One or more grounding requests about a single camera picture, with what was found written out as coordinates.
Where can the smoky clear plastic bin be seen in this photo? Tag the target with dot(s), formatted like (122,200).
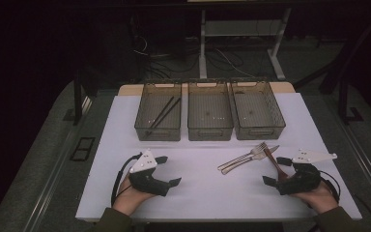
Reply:
(161,109)
(209,109)
(254,109)

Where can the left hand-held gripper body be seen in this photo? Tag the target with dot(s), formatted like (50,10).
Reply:
(145,180)

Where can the short black metal stand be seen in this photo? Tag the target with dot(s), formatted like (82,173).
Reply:
(77,96)

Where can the person's left hand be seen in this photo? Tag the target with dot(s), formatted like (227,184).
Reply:
(128,196)

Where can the white metal table frame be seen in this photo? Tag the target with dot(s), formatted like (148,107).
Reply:
(203,48)

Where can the brown wooden spoon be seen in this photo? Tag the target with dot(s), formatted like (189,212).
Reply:
(272,159)

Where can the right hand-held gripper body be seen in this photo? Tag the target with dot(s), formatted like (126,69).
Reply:
(299,180)

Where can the person's right hand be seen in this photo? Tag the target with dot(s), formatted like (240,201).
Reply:
(319,198)

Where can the white table cover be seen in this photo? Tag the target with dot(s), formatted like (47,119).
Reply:
(206,193)

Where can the tall black metal stand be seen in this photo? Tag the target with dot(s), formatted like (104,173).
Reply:
(343,96)

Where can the black chopstick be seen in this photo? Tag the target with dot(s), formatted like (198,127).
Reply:
(162,111)
(165,114)

